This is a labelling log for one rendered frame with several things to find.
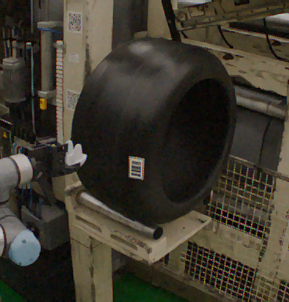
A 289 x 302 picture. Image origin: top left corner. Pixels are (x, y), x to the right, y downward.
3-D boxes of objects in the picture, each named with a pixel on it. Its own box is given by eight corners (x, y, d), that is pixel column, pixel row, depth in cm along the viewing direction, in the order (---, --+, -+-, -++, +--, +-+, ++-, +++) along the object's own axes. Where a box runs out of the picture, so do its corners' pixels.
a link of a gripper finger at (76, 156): (94, 141, 127) (68, 149, 120) (93, 163, 129) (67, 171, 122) (86, 138, 129) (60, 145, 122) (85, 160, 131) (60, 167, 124)
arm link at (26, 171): (20, 192, 110) (1, 180, 114) (34, 187, 113) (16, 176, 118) (20, 162, 107) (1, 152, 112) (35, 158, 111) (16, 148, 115)
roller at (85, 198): (80, 204, 175) (74, 198, 171) (86, 193, 176) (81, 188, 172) (158, 241, 155) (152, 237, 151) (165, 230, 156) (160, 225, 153)
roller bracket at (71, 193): (65, 211, 173) (64, 187, 169) (137, 174, 201) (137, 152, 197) (71, 215, 171) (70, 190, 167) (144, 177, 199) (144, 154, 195)
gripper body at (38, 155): (71, 142, 119) (34, 152, 110) (69, 175, 122) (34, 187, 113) (52, 134, 123) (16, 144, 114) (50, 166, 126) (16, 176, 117)
